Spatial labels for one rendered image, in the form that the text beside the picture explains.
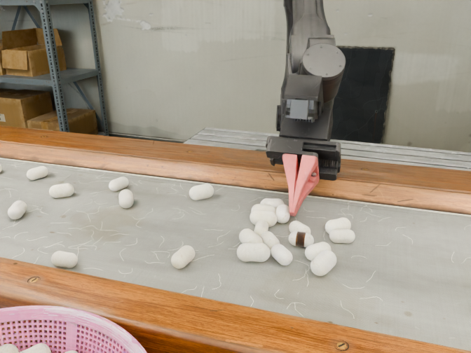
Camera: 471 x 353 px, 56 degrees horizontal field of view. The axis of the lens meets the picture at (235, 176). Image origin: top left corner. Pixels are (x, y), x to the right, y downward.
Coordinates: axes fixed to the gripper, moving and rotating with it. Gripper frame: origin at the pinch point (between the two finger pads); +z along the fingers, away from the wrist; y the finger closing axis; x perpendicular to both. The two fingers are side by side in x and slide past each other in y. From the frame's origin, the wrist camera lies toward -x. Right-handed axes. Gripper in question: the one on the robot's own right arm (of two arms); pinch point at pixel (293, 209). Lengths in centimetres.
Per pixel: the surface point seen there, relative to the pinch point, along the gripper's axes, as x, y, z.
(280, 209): -0.5, -1.6, 0.6
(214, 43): 131, -86, -152
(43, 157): 6.7, -48.4, -6.2
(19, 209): -6.6, -36.0, 8.3
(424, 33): 124, 27, -155
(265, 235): -4.8, -1.8, 5.9
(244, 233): -5.2, -4.3, 6.2
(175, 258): -9.7, -10.2, 11.8
